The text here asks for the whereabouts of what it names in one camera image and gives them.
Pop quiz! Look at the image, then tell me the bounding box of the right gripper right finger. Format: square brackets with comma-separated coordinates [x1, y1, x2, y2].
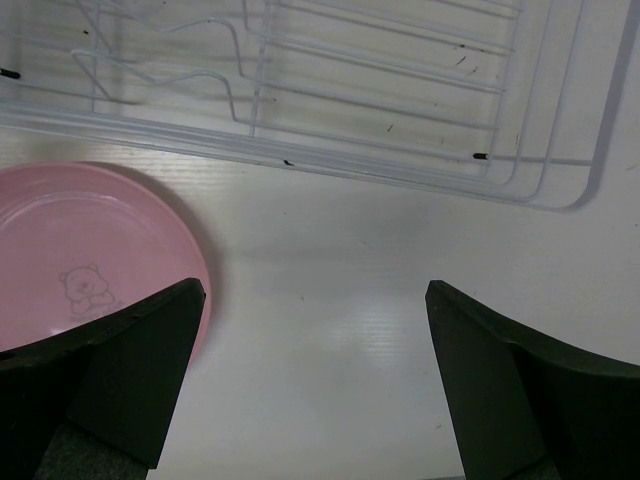
[425, 280, 639, 479]

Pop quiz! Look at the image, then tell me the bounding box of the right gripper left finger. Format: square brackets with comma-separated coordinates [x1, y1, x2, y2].
[1, 278, 206, 479]

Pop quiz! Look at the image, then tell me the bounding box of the pink plate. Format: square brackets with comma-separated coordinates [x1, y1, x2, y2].
[1, 163, 213, 355]

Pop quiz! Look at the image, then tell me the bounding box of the white wire dish rack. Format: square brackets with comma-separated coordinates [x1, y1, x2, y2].
[1, 1, 639, 211]

